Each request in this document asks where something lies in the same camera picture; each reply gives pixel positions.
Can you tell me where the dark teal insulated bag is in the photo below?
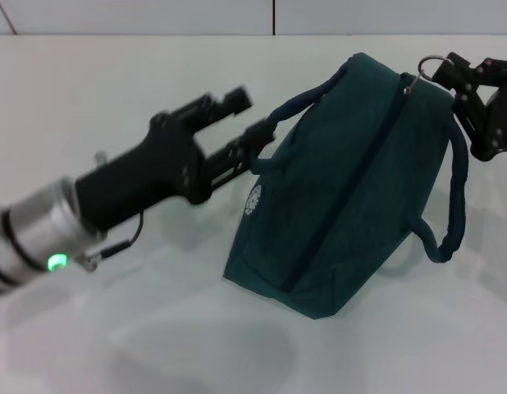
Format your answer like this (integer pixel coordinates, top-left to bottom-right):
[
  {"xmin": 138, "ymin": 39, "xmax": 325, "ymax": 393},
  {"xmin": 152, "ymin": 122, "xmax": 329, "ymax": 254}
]
[{"xmin": 222, "ymin": 52, "xmax": 470, "ymax": 320}]

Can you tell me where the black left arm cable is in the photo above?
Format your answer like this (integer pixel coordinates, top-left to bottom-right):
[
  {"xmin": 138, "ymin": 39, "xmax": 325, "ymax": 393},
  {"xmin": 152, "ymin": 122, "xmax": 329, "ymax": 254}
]
[{"xmin": 75, "ymin": 211, "xmax": 146, "ymax": 273}]

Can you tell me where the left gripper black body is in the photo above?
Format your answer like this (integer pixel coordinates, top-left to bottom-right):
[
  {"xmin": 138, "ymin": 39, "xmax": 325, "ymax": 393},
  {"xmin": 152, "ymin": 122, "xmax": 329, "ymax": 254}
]
[{"xmin": 75, "ymin": 112, "xmax": 213, "ymax": 236}]

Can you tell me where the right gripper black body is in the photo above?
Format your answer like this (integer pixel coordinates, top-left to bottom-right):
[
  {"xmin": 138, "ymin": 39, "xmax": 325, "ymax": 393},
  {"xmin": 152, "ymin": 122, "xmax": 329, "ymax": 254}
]
[{"xmin": 481, "ymin": 80, "xmax": 507, "ymax": 162}]

